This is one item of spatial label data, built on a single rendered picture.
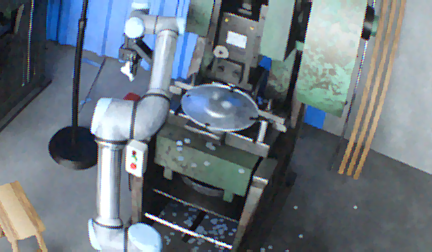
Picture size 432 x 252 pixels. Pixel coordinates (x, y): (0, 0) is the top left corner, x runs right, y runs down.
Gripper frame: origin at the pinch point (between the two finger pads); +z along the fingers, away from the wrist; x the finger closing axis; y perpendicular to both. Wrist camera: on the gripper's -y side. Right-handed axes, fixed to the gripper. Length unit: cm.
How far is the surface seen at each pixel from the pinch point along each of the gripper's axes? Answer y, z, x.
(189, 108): -23.7, 6.9, -2.8
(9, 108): 118, 80, -35
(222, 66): -30.7, -9.8, -11.2
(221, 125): -37.6, 6.8, 0.4
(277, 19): -47, -38, -10
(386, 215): -136, 85, -75
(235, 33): -32.2, -23.9, -14.4
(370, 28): -83, -49, -16
